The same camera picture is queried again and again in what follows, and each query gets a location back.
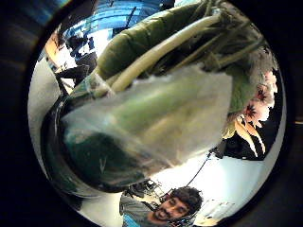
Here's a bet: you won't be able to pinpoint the dark glass vase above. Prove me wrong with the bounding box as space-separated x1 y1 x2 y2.
40 93 155 198

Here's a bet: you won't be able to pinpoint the artificial flower bouquet green stems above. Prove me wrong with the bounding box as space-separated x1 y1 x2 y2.
70 0 279 159

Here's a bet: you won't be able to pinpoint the thin black cable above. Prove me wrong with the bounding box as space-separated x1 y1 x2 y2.
185 151 213 187

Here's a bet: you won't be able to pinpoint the clear plastic wrap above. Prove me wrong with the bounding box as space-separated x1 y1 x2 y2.
61 64 234 178

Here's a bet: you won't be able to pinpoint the the person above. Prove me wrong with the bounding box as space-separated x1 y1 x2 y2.
118 185 205 227

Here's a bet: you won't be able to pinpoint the black office chair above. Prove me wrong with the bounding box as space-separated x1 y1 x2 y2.
54 51 99 96

